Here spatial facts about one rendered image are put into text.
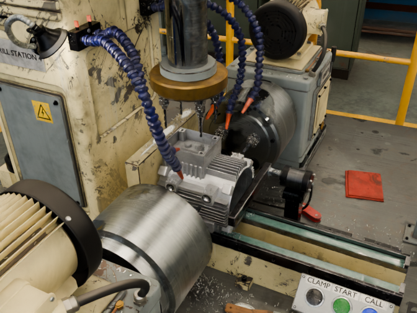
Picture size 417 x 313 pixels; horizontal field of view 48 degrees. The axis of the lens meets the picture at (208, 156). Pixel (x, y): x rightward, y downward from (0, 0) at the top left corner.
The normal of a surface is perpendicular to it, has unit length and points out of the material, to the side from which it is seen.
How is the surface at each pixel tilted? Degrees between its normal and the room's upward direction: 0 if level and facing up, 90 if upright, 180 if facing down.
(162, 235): 36
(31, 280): 68
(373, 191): 2
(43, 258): 61
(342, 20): 90
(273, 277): 90
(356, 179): 1
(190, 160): 90
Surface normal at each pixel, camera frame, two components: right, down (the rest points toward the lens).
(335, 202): -0.01, -0.83
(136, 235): 0.25, -0.73
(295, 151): -0.45, 0.50
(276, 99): 0.51, -0.54
